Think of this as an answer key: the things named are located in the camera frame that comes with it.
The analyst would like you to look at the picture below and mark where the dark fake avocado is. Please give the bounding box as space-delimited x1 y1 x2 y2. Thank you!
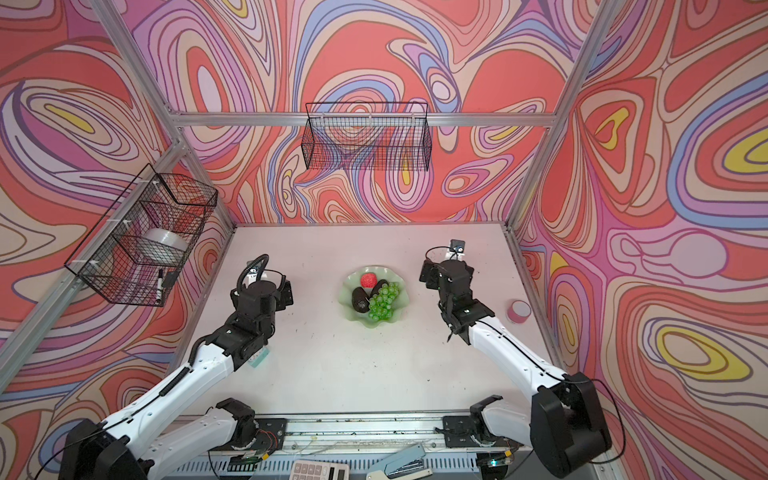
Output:
351 287 370 313
370 279 389 298

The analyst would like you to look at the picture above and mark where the green fake grape bunch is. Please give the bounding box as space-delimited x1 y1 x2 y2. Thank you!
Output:
368 282 401 322

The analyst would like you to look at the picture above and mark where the red fake strawberry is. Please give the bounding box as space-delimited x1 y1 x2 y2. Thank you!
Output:
360 272 378 289

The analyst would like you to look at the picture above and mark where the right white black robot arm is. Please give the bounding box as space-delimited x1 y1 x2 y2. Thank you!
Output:
419 240 613 478

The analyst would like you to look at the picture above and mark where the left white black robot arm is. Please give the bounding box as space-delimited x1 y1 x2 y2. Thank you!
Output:
51 254 293 479

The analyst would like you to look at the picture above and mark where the green scalloped fruit bowl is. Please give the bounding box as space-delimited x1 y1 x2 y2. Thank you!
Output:
337 266 410 328

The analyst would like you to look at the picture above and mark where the teal paper card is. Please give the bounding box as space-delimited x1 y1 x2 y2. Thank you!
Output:
248 347 270 368

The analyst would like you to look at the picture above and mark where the pink tape roll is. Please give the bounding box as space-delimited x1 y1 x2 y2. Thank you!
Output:
506 299 532 324

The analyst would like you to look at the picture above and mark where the white calculator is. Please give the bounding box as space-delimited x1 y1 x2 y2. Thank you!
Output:
289 459 350 480

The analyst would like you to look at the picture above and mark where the grey stapler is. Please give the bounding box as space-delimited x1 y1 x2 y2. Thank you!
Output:
366 444 433 480

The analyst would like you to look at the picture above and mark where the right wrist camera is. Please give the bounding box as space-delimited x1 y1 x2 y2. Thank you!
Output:
449 239 465 255

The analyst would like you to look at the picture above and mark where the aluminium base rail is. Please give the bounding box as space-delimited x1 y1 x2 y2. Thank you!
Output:
119 410 607 457

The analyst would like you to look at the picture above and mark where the black wire basket left wall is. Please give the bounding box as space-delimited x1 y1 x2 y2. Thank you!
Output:
64 164 218 307

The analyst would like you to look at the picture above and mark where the black wire basket wall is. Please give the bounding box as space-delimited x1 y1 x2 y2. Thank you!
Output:
301 100 432 172
64 164 218 307

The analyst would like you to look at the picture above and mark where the black wire basket back wall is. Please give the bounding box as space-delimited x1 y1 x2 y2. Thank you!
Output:
301 100 432 172

